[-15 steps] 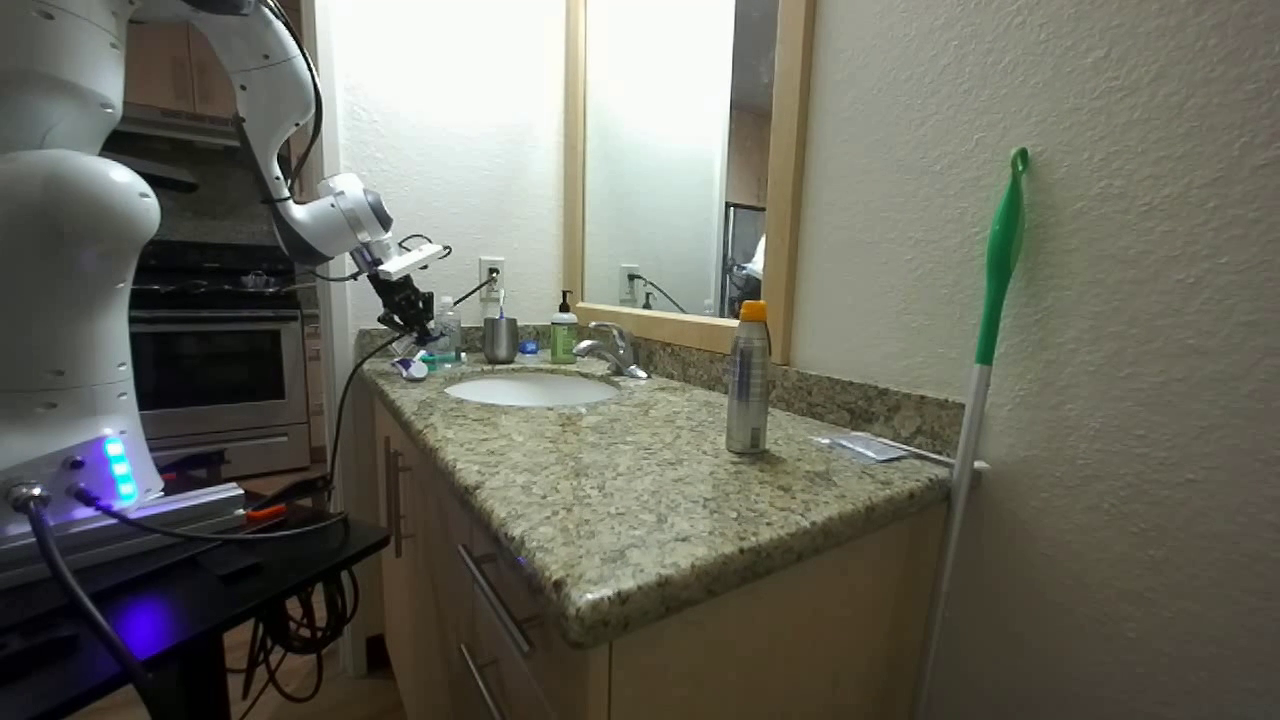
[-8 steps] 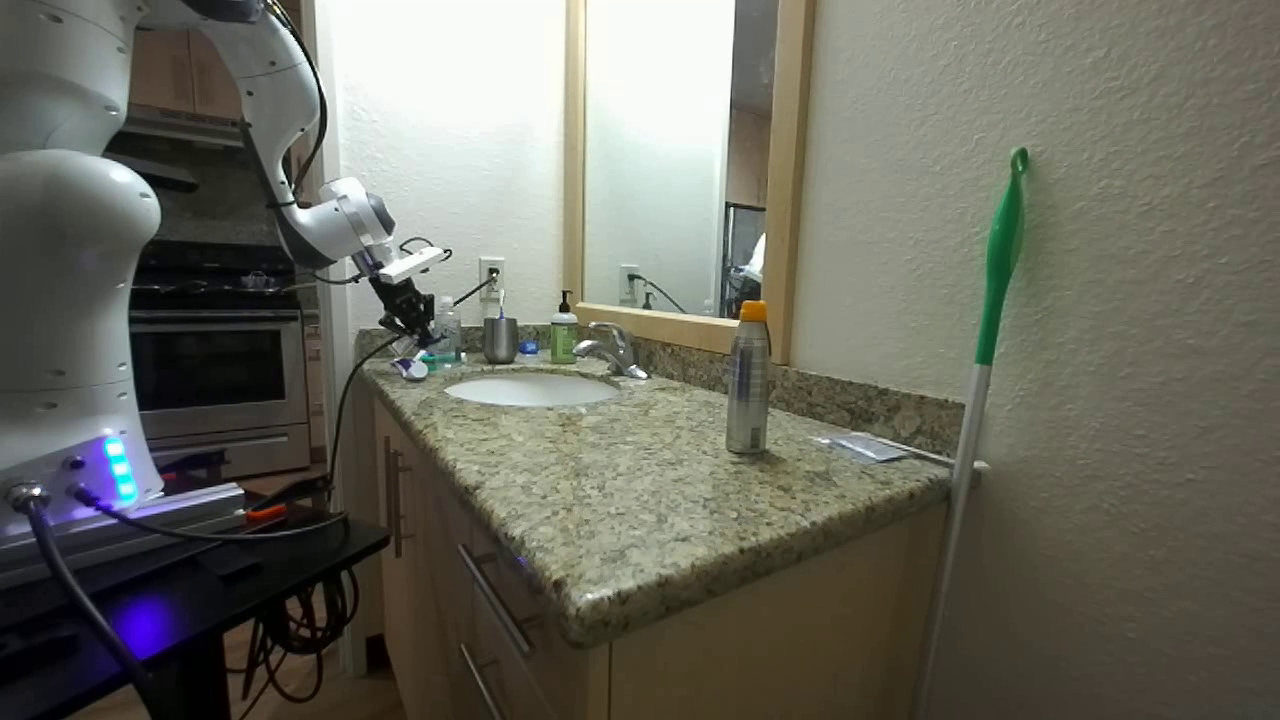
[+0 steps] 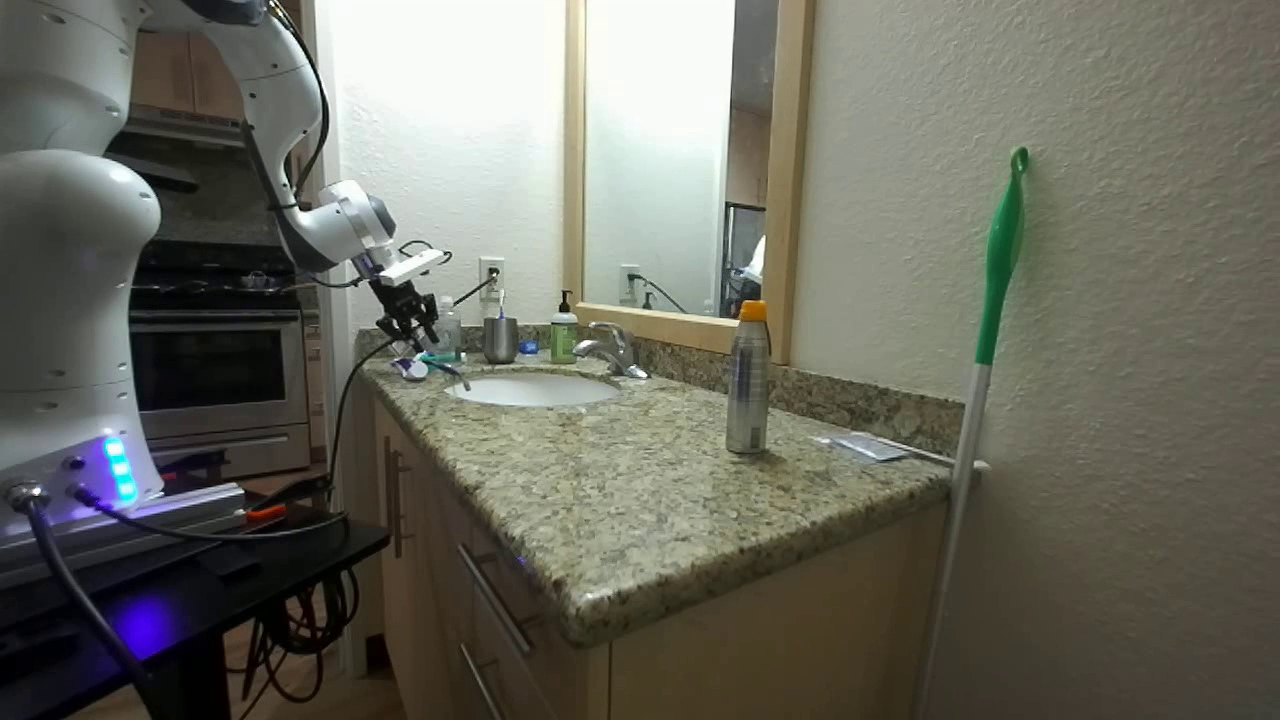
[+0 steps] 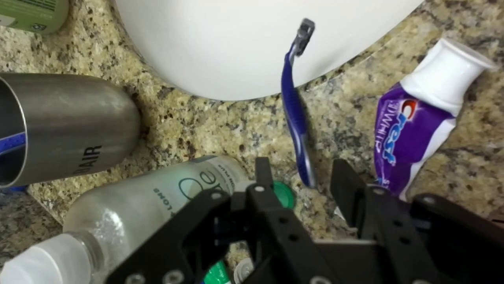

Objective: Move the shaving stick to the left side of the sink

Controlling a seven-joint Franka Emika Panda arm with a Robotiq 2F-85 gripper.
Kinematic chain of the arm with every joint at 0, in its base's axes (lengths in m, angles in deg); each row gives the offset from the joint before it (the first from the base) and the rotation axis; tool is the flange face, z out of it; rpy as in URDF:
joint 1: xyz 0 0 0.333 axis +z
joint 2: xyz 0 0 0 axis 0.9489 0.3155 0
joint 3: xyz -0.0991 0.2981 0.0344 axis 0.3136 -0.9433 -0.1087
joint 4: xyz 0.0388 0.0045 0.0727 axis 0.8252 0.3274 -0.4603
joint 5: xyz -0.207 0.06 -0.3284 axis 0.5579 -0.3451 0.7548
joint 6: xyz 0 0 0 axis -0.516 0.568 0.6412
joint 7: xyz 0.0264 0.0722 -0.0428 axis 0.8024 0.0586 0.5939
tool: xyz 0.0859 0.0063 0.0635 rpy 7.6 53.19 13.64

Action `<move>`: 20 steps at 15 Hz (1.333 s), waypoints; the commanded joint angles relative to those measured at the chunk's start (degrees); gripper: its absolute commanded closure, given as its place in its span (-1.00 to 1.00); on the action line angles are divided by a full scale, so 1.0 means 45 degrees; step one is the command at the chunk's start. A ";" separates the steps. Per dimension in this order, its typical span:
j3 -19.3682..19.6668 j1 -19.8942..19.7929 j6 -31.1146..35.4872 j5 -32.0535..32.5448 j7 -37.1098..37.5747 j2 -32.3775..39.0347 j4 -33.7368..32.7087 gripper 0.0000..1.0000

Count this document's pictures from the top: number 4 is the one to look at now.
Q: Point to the white oval sink basin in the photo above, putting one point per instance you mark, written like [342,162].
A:
[236,48]

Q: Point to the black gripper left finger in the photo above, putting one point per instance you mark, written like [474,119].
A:
[225,242]

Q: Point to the blue toothbrush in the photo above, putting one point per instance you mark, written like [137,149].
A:
[9,143]

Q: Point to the stainless steel cup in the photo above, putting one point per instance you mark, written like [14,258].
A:
[72,127]

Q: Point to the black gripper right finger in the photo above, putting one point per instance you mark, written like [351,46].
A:
[430,242]

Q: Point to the blue shaving razor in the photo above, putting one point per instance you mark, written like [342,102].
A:
[294,116]

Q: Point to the purple white toothpaste tube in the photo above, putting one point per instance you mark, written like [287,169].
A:
[409,132]

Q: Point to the clear bottle with green cap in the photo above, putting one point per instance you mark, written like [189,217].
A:
[131,210]

